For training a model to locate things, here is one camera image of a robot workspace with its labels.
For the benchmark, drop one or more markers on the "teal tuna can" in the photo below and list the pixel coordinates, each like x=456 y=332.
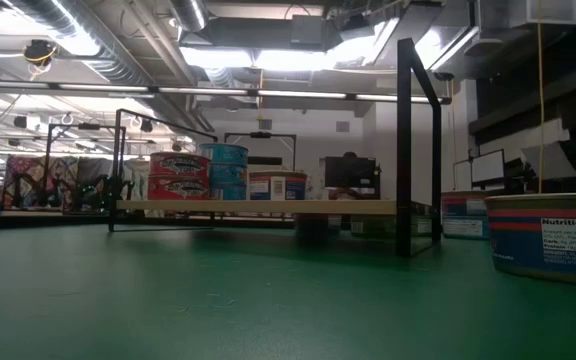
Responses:
x=224 y=154
x=229 y=173
x=229 y=191

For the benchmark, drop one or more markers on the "background black robot arm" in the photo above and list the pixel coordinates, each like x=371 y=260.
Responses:
x=95 y=195

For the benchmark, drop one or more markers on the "black monitor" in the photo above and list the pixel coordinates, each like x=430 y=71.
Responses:
x=350 y=172

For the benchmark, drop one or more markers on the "long ceiling tube light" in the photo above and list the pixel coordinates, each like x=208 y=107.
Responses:
x=293 y=94

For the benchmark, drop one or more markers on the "bright ceiling light panel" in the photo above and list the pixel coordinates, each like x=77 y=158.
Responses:
x=278 y=59

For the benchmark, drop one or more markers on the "grey ceiling box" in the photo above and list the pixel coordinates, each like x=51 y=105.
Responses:
x=309 y=32

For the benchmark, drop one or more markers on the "white screen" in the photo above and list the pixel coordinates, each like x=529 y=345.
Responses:
x=488 y=167

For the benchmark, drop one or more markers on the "colourful patterned panel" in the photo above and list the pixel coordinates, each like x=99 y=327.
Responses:
x=23 y=175

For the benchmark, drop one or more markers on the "black gantry frame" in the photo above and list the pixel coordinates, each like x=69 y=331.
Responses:
x=88 y=126
x=260 y=134

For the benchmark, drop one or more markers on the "small silver ventilation duct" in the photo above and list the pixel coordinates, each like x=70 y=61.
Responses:
x=190 y=12

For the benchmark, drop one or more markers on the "black table frame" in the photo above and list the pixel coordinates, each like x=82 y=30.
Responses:
x=43 y=222

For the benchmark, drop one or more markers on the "white ceiling duct box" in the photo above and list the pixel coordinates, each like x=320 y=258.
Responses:
x=543 y=12

